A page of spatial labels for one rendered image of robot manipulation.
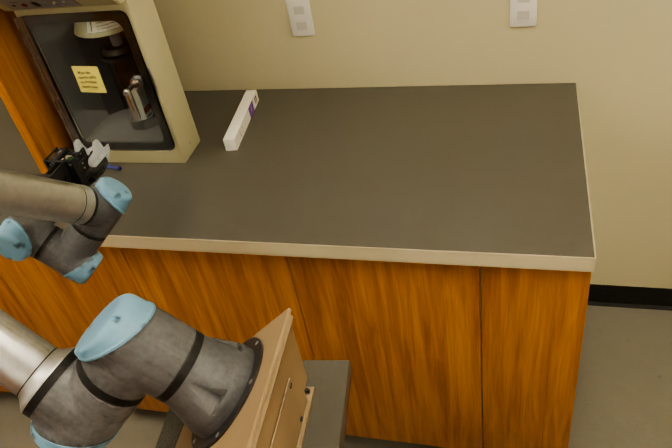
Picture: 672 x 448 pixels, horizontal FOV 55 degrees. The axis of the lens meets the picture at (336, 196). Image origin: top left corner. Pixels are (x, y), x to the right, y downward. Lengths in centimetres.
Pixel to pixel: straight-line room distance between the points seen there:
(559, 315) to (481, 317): 17
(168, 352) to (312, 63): 125
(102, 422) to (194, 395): 14
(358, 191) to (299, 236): 20
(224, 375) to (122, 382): 14
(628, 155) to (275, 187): 109
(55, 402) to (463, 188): 97
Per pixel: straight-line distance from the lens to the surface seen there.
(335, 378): 121
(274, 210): 158
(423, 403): 191
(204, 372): 100
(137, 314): 99
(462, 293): 153
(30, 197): 121
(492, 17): 190
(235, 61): 212
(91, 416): 105
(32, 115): 193
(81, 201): 127
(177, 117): 180
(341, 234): 147
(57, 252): 138
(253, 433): 92
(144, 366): 99
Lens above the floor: 191
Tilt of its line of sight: 38 degrees down
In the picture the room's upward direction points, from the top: 11 degrees counter-clockwise
